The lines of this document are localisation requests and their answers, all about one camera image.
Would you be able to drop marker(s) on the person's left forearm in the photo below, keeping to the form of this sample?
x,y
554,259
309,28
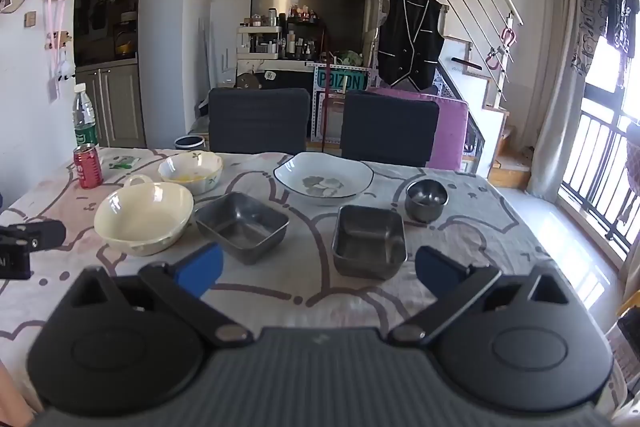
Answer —
x,y
11,397

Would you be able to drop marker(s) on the hanging patterned garment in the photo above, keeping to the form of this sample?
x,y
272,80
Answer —
x,y
589,22

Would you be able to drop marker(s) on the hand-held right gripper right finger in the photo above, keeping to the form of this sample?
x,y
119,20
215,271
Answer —
x,y
436,271

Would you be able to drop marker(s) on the dark fabric chair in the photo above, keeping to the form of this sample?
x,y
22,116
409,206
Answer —
x,y
257,122
390,129

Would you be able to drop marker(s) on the square steel tray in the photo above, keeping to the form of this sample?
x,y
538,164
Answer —
x,y
369,247
240,227

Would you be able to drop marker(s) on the grey kitchen cabinet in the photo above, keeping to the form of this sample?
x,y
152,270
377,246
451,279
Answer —
x,y
120,107

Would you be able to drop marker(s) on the beige curtain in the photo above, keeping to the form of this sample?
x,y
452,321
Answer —
x,y
560,97

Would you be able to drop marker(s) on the red hook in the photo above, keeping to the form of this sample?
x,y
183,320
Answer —
x,y
508,38
495,59

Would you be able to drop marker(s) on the hanging black t-shirt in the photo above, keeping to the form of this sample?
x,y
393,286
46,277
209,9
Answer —
x,y
620,2

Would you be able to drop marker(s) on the black vest with white trim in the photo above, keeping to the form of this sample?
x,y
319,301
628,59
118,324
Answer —
x,y
410,37

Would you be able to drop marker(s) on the white plate with black rim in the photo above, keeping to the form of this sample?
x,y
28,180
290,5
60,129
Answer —
x,y
320,179

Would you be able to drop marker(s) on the purple chair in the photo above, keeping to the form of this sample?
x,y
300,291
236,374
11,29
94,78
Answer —
x,y
452,132

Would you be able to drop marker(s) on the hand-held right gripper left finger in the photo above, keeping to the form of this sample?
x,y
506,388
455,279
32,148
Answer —
x,y
199,271

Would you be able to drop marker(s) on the printed tablecloth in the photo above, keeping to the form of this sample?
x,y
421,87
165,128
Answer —
x,y
470,227

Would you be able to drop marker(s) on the black balcony railing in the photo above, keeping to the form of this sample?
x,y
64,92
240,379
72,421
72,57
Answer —
x,y
600,187

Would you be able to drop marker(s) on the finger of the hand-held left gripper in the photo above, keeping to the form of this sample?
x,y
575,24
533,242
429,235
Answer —
x,y
42,234

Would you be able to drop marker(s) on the black printed board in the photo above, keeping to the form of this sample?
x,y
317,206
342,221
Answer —
x,y
287,79

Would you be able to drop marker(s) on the round steel bowl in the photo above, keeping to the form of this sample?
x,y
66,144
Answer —
x,y
426,202

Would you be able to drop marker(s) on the clear plastic water bottle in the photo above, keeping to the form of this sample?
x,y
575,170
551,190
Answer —
x,y
85,117

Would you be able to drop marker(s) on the white shelf organizer with bottles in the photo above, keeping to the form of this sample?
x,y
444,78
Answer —
x,y
257,42

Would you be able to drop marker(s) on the red soda can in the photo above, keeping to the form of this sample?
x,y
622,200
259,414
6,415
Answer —
x,y
88,168

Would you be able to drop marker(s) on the dark round bin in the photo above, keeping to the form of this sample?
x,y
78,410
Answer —
x,y
190,142

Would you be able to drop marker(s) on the teal sign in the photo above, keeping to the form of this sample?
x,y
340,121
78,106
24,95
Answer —
x,y
341,81

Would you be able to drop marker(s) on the floral ceramic bowl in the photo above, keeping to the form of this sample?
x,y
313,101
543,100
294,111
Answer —
x,y
192,172

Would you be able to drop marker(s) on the small green packet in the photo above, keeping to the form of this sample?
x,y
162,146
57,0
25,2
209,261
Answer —
x,y
123,163

